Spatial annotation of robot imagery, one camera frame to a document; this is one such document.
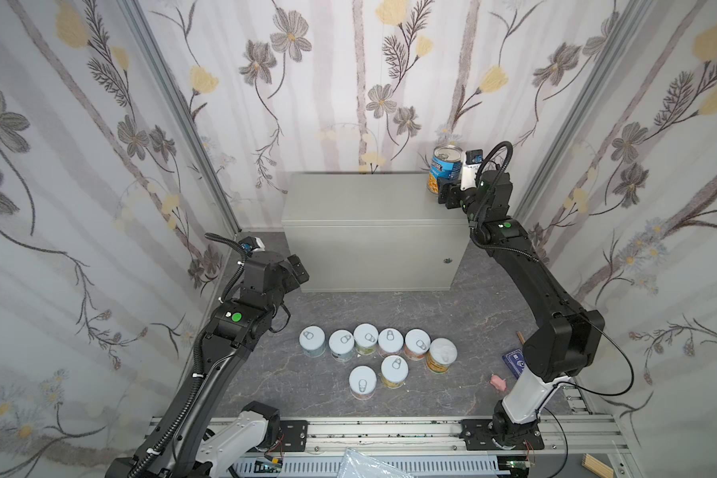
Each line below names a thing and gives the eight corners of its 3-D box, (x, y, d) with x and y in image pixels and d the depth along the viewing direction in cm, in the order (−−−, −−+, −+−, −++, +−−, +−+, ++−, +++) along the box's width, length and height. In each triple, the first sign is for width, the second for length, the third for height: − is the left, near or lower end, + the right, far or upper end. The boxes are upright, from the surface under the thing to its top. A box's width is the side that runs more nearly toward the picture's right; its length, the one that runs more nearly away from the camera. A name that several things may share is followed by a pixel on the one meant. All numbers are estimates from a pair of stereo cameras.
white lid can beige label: (378, 360, 89) (379, 351, 84) (377, 336, 94) (378, 327, 89) (402, 360, 89) (405, 351, 84) (400, 336, 94) (402, 327, 89)
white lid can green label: (354, 354, 90) (353, 346, 85) (354, 331, 95) (354, 323, 90) (378, 355, 90) (379, 347, 85) (377, 331, 95) (378, 323, 90)
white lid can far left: (301, 356, 89) (297, 348, 84) (304, 334, 94) (300, 325, 89) (325, 357, 89) (323, 348, 84) (327, 334, 94) (325, 325, 89)
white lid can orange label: (404, 361, 89) (406, 352, 84) (402, 337, 94) (404, 328, 89) (428, 361, 89) (432, 352, 84) (425, 337, 94) (428, 328, 89)
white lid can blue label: (329, 361, 89) (327, 353, 84) (331, 338, 93) (329, 329, 88) (353, 361, 89) (353, 353, 84) (354, 338, 93) (353, 329, 89)
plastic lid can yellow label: (428, 373, 86) (433, 363, 80) (424, 348, 91) (429, 337, 85) (453, 373, 86) (460, 363, 80) (448, 348, 91) (454, 337, 85)
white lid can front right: (381, 387, 84) (382, 381, 79) (380, 362, 89) (381, 354, 84) (407, 387, 84) (410, 381, 79) (405, 362, 89) (407, 355, 84)
